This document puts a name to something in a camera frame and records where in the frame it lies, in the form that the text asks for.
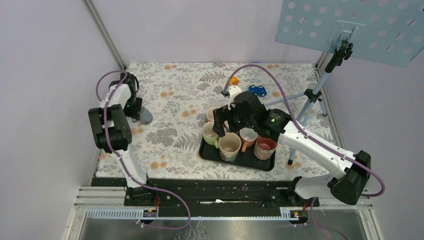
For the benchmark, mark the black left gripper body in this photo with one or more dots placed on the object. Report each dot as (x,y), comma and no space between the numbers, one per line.
(132,106)

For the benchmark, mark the light blue tripod stand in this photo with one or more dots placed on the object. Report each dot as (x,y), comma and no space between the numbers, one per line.
(343,51)

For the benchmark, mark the black plastic tray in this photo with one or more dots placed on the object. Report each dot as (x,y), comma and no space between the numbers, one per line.
(245,159)

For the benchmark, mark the brown ceramic mug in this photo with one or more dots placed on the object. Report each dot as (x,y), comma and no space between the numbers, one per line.
(248,138)

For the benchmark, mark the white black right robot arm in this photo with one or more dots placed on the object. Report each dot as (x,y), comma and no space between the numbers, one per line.
(348,172)

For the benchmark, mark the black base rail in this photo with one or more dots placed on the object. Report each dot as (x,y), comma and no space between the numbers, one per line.
(216,198)

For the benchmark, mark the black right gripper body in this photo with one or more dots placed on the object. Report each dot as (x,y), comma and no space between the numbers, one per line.
(235,120)

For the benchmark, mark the floral patterned tablecloth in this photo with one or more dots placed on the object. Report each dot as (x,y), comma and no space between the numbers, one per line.
(178,95)

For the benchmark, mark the beige teal ceramic mug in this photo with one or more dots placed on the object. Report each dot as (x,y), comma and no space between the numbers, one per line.
(229,146)

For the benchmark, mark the small orange toy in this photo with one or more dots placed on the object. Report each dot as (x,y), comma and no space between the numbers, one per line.
(234,81)

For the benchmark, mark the blue toy car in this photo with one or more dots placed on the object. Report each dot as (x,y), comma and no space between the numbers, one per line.
(259,91)

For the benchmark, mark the green ceramic mug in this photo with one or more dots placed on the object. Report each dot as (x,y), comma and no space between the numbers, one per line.
(210,137)

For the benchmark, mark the light blue perforated board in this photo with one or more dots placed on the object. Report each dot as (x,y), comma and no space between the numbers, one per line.
(383,31)

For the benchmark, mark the salmon pink ceramic mug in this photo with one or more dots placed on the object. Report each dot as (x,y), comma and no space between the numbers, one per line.
(210,114)

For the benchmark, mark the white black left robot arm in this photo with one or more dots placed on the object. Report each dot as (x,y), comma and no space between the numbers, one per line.
(110,126)

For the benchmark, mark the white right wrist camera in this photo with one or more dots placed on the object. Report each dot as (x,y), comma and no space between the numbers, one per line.
(231,92)

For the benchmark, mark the grey ceramic mug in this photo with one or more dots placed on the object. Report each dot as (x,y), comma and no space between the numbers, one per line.
(145,117)

